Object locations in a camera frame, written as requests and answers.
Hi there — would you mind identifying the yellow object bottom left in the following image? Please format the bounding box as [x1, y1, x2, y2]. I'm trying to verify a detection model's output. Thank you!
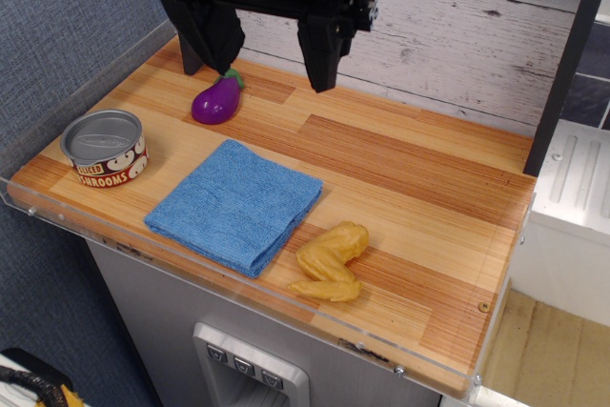
[0, 363, 85, 407]

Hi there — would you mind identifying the folded blue cloth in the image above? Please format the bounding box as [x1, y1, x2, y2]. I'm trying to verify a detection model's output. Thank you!
[144, 140, 323, 278]

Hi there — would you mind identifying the clear acrylic table guard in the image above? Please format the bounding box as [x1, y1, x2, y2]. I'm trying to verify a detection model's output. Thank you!
[1, 40, 534, 398]

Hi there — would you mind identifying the right black vertical post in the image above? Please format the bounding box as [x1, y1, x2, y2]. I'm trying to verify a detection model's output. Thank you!
[523, 0, 602, 177]

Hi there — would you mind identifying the white toy appliance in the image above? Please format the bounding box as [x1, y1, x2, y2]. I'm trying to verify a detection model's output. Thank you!
[509, 120, 609, 325]

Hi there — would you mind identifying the purple toy eggplant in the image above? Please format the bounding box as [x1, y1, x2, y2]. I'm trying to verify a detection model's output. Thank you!
[192, 69, 244, 125]

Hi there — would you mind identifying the sliced mushrooms tin can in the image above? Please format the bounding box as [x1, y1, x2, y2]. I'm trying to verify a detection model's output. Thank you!
[60, 109, 149, 188]

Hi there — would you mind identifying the yellow toy chicken wing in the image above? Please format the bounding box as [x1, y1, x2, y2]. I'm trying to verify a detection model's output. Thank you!
[288, 221, 369, 302]

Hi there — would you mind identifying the grey cabinet with dispenser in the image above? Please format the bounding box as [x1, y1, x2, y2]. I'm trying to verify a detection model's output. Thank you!
[89, 242, 441, 406]

